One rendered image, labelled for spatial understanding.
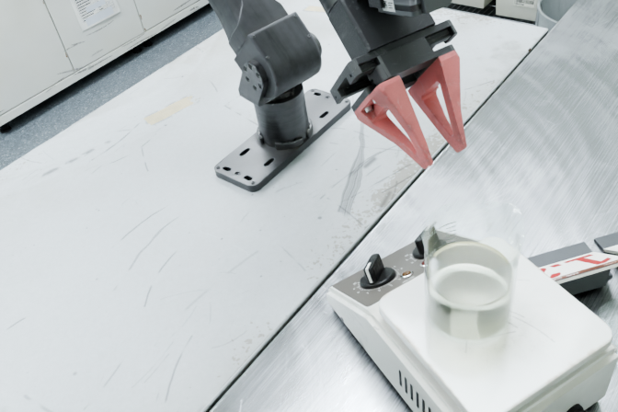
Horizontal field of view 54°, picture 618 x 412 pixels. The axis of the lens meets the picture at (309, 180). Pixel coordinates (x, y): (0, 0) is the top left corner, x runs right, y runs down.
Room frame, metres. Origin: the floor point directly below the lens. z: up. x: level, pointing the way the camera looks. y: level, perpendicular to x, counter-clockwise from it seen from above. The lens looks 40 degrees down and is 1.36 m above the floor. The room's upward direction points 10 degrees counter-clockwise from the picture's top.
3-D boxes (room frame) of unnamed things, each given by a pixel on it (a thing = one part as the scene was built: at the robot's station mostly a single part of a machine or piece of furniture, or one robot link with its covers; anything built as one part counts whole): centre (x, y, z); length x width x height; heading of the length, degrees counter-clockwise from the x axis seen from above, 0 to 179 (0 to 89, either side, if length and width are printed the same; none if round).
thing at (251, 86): (0.62, 0.01, 1.00); 0.09 x 0.06 x 0.06; 124
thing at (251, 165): (0.63, 0.02, 0.94); 0.20 x 0.07 x 0.08; 136
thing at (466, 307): (0.26, -0.10, 1.03); 0.07 x 0.06 x 0.08; 114
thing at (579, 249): (0.34, -0.21, 0.92); 0.09 x 0.06 x 0.04; 98
